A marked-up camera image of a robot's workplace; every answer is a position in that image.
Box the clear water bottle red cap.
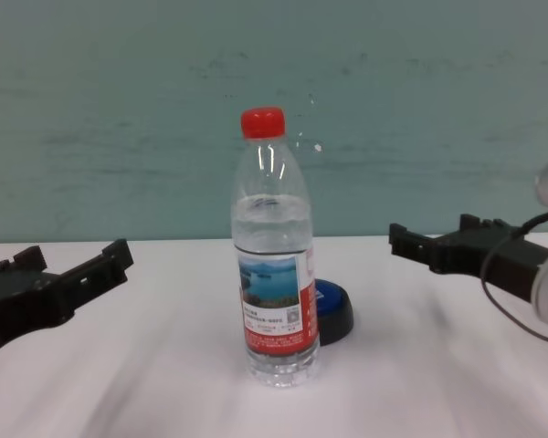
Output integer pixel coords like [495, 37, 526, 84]
[230, 106, 321, 391]

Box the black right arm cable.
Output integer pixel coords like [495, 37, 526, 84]
[480, 208, 548, 345]

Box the blue button black base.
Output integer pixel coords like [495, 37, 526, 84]
[313, 278, 355, 346]

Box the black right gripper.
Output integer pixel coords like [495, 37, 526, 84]
[388, 213, 548, 301]

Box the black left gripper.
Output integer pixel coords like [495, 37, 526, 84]
[0, 237, 135, 356]

